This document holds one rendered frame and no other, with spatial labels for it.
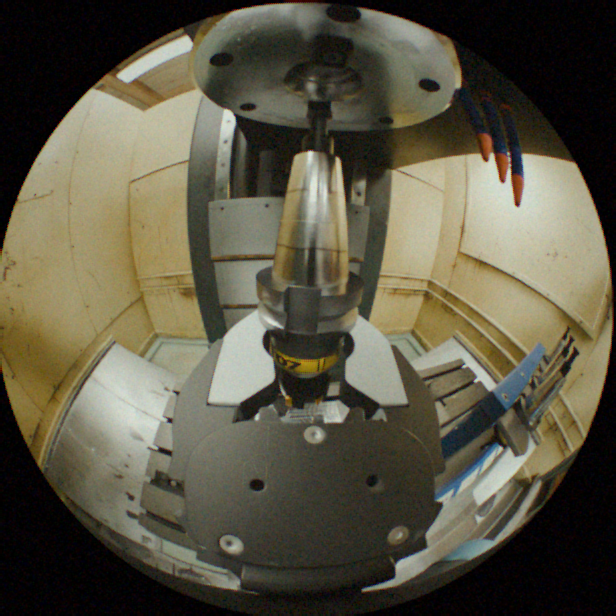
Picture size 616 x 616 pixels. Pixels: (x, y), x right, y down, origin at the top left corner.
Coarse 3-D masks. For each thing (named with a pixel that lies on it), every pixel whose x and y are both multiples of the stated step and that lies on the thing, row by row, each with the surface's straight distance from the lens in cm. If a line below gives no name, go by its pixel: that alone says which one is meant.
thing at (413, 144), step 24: (192, 24) 25; (456, 48) 26; (456, 96) 31; (240, 120) 42; (432, 120) 37; (456, 120) 36; (528, 120) 33; (264, 144) 54; (288, 144) 53; (336, 144) 52; (360, 144) 50; (384, 144) 48; (408, 144) 47; (432, 144) 45; (456, 144) 43; (528, 144) 38; (552, 144) 37
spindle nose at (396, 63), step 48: (192, 48) 12; (240, 48) 12; (288, 48) 12; (384, 48) 12; (432, 48) 11; (240, 96) 15; (288, 96) 15; (336, 96) 16; (384, 96) 15; (432, 96) 14
